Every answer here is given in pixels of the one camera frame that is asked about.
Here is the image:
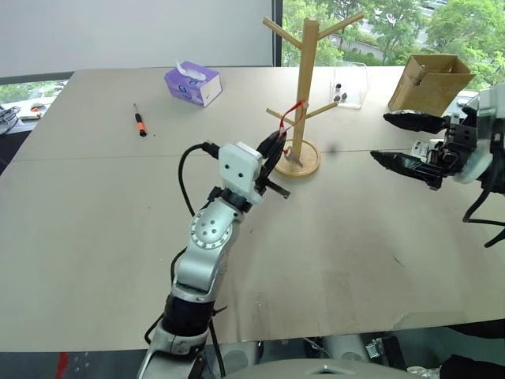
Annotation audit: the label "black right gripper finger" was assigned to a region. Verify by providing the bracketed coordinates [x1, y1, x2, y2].
[383, 111, 451, 135]
[369, 151, 443, 187]

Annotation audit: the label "tangled dark cables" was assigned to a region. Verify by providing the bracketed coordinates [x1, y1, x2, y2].
[0, 104, 21, 137]

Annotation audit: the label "brown cardboard box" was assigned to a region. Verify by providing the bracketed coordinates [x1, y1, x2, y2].
[387, 54, 477, 118]

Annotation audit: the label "wooden tree stand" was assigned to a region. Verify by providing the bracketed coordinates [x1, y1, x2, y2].
[262, 10, 365, 178]

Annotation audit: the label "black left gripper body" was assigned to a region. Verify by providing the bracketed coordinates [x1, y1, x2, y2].
[254, 172, 293, 199]

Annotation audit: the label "orange and black screwdriver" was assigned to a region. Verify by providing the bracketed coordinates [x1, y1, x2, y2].
[133, 103, 148, 138]

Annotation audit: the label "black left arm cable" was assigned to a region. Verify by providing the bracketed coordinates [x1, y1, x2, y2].
[178, 141, 220, 217]

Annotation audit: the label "purple tissue box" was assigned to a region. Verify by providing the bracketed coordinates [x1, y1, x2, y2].
[163, 59, 223, 108]

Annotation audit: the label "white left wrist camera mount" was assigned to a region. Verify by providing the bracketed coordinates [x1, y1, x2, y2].
[218, 141, 264, 207]

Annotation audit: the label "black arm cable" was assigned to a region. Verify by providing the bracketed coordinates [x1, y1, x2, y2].
[178, 141, 220, 217]
[462, 185, 505, 249]

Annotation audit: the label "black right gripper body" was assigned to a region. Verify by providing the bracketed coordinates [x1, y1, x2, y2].
[410, 113, 479, 192]

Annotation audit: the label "red cord loop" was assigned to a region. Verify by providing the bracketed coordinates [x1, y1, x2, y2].
[275, 99, 310, 166]

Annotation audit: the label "grey robot torso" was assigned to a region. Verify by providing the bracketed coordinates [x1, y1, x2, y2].
[225, 357, 413, 379]

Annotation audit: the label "clear acrylic box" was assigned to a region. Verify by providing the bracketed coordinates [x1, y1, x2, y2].
[330, 59, 369, 110]

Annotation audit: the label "white and orange device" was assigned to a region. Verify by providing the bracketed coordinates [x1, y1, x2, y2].
[18, 101, 47, 121]

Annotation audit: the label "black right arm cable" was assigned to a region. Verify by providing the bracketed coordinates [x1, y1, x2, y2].
[462, 185, 505, 249]

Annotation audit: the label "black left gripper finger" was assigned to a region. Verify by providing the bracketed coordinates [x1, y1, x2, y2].
[262, 135, 289, 182]
[256, 130, 282, 159]

